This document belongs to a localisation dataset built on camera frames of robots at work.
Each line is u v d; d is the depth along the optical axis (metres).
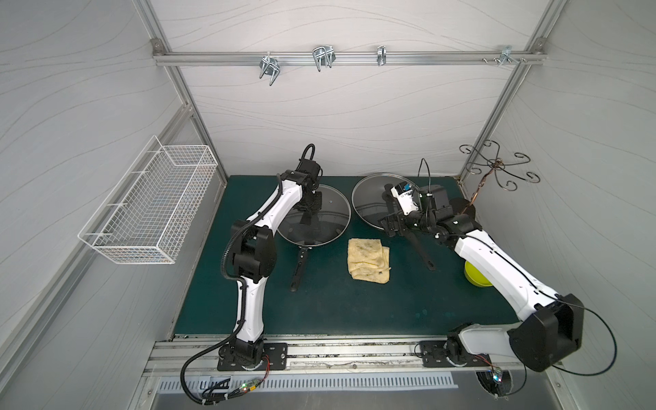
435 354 0.73
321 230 1.01
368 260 0.93
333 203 1.00
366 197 1.07
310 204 0.84
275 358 0.74
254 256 0.55
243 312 0.59
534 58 0.78
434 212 0.59
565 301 0.41
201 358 0.63
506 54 0.77
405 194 0.69
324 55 0.77
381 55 0.78
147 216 0.69
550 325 0.39
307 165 0.78
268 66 0.76
